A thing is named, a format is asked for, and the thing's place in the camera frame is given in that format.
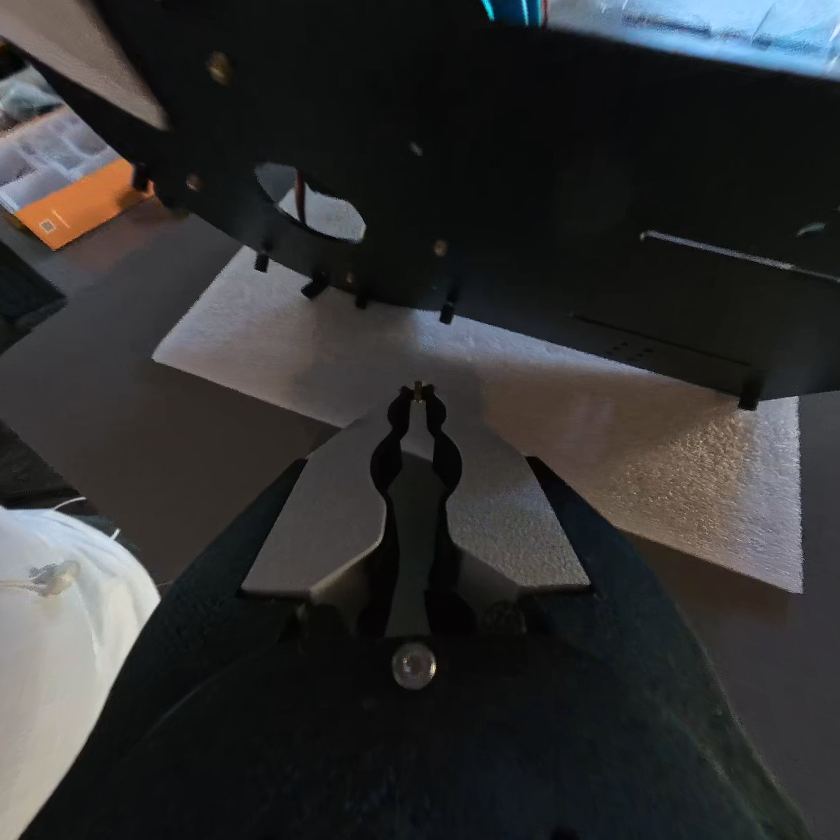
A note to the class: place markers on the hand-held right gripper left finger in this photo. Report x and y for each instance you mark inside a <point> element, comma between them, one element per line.
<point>315,525</point>

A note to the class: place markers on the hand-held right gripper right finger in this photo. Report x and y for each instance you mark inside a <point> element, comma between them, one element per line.
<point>518,551</point>

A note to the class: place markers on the blue and black toy robot arm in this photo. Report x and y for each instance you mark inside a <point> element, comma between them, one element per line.
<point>492,164</point>

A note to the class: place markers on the dark desk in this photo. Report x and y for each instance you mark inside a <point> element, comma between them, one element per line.
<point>197,459</point>

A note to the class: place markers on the white foam sheet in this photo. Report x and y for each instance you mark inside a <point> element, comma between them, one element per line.
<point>656,472</point>

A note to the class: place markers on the person's white clothing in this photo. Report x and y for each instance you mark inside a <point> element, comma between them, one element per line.
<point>52,656</point>

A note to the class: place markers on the orange storage box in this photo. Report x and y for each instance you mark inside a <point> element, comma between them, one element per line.
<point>85,203</point>

